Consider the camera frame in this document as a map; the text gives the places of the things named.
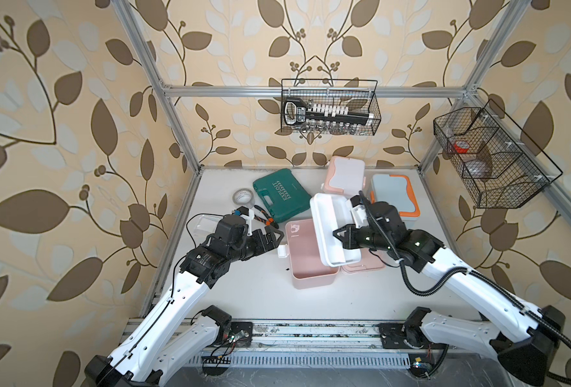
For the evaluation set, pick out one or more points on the green plastic tool case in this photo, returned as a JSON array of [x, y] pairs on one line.
[[282, 195]]

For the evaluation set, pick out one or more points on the blue box orange trim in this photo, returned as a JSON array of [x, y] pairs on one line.
[[397, 191]]

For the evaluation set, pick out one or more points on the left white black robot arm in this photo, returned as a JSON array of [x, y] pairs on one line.
[[152, 354]]

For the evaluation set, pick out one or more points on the back wire basket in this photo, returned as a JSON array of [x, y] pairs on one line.
[[358, 95]]

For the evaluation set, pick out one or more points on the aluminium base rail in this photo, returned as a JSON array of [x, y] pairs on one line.
[[317, 335]]

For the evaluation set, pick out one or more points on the grey duct tape roll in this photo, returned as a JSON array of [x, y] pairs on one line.
[[244, 198]]

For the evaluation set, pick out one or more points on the orange black pliers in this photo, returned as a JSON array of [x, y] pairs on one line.
[[263, 216]]

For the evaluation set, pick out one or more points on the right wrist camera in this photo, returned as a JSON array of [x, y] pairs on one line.
[[359, 215]]

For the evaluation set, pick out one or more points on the white box pink trim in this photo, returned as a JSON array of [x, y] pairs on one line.
[[345, 176]]

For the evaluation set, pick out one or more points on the wire basket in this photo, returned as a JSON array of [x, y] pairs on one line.
[[358, 95], [507, 165]]

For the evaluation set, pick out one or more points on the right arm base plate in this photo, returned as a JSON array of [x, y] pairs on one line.
[[397, 334]]

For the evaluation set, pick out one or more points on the red tape roll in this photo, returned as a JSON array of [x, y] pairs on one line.
[[461, 147]]

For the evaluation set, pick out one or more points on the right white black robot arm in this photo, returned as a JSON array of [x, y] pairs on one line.
[[517, 334]]

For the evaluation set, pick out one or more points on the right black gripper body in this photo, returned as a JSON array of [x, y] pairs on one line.
[[368, 239]]

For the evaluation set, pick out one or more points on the right wire basket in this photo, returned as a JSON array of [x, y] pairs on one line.
[[507, 165]]

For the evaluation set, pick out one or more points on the pink first aid box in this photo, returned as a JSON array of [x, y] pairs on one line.
[[306, 267]]

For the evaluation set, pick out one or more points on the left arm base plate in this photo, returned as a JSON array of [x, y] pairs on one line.
[[230, 331]]

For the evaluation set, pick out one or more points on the black socket set rail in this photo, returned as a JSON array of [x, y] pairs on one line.
[[295, 111]]

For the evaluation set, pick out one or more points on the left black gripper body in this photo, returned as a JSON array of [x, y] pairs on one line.
[[247, 247]]

